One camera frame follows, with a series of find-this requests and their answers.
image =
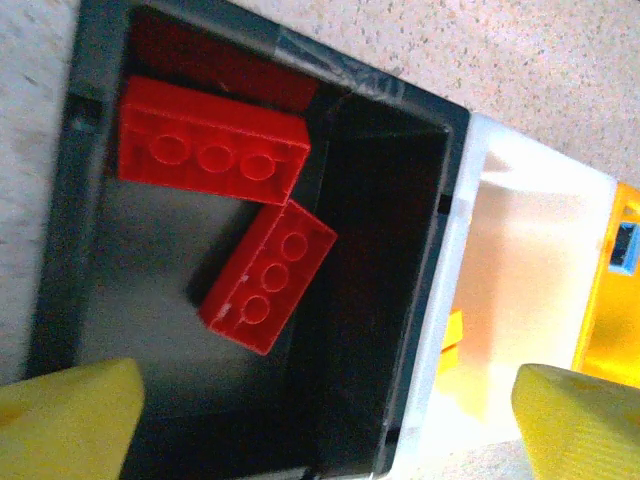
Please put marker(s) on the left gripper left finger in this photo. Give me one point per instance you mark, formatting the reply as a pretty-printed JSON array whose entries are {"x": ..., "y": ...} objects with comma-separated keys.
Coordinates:
[{"x": 65, "y": 425}]

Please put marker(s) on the white plastic bin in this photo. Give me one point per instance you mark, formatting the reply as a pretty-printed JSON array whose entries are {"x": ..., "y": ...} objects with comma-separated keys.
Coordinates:
[{"x": 525, "y": 250}]

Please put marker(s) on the orange lego brick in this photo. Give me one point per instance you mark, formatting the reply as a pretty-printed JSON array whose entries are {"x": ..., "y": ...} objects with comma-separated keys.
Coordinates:
[{"x": 454, "y": 327}]

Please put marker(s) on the yellow plastic bin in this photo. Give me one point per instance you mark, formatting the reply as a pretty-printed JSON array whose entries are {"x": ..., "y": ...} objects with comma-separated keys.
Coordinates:
[{"x": 620, "y": 325}]

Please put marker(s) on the clear tape strip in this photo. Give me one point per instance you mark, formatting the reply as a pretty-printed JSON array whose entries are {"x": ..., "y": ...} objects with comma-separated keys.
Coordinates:
[{"x": 345, "y": 70}]

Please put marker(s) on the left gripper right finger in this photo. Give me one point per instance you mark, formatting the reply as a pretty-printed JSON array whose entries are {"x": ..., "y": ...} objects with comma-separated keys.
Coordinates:
[{"x": 580, "y": 430}]

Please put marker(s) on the blue lego brick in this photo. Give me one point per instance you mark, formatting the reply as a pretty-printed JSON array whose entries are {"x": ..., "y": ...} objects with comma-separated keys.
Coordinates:
[{"x": 625, "y": 250}]

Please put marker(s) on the black plastic bin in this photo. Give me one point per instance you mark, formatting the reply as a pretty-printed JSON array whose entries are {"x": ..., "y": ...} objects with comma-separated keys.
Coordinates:
[{"x": 375, "y": 250}]

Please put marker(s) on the long red lego brick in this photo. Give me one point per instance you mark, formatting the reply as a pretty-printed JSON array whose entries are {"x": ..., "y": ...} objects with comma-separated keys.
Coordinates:
[
  {"x": 210, "y": 145},
  {"x": 267, "y": 280}
]

